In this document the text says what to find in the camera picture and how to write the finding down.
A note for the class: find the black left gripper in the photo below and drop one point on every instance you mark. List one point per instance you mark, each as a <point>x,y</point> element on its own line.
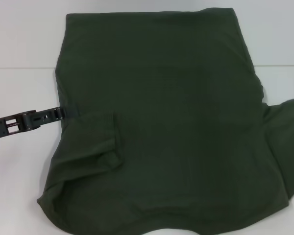
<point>2,127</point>

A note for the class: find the dark green t-shirt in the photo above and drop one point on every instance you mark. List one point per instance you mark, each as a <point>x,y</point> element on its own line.
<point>161,122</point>

